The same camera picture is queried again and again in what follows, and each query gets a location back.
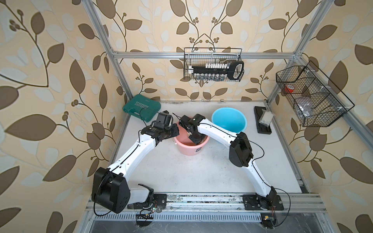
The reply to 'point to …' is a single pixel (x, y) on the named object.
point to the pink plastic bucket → (185, 146)
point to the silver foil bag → (306, 108)
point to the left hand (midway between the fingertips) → (176, 128)
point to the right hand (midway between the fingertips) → (200, 137)
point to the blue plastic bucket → (230, 118)
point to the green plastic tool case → (142, 107)
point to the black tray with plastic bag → (261, 128)
